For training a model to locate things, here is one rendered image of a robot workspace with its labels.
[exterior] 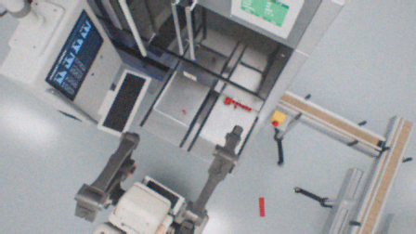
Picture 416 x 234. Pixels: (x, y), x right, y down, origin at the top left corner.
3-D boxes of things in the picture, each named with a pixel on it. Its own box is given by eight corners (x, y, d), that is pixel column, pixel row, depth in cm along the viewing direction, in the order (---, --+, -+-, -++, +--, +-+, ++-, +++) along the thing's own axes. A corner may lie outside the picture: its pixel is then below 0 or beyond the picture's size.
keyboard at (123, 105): (127, 72, 220) (126, 71, 217) (146, 79, 218) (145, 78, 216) (102, 125, 210) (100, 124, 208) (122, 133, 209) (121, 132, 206)
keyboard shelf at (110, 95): (115, 66, 224) (113, 64, 221) (151, 79, 221) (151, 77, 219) (86, 124, 213) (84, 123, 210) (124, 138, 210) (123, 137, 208)
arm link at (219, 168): (207, 162, 126) (230, 175, 125) (219, 142, 136) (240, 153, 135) (178, 220, 155) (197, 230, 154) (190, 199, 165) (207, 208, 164)
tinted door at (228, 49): (196, 63, 178) (190, -4, 121) (266, 97, 173) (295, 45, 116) (195, 64, 178) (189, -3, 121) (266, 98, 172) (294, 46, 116)
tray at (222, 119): (224, 89, 209) (224, 87, 205) (260, 107, 206) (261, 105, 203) (200, 135, 201) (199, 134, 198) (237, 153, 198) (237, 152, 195)
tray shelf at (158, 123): (173, 63, 215) (173, 62, 214) (267, 110, 207) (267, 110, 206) (136, 124, 204) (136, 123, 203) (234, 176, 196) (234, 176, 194)
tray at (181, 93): (179, 65, 213) (179, 63, 210) (214, 83, 210) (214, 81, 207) (153, 109, 205) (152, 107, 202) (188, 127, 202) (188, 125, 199)
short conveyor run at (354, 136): (269, 110, 209) (274, 103, 194) (279, 91, 213) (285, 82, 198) (370, 160, 201) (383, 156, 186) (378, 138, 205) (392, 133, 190)
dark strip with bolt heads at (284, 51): (253, 107, 193) (282, 42, 117) (259, 110, 193) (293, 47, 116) (252, 109, 193) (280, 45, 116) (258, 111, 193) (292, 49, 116)
